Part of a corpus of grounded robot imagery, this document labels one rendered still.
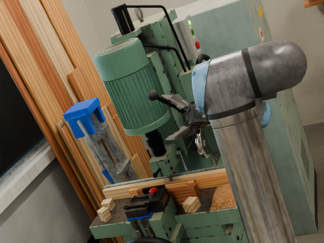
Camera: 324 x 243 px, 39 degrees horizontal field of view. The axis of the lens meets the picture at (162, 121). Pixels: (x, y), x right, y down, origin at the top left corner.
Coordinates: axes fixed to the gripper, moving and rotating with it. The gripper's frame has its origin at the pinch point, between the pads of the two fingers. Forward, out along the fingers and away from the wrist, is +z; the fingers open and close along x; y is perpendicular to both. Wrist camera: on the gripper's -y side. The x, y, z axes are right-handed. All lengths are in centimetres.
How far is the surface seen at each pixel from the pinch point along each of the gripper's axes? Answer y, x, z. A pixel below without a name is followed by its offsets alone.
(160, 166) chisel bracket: -22.0, 11.6, -3.6
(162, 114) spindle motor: -10.0, -4.5, -3.1
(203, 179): -21.5, 17.2, -19.7
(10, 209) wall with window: -146, 9, 58
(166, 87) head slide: -16.6, -17.1, -7.2
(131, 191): -41.6, 17.6, 4.1
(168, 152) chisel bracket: -22.6, 6.3, -7.6
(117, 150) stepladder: -115, -17, -2
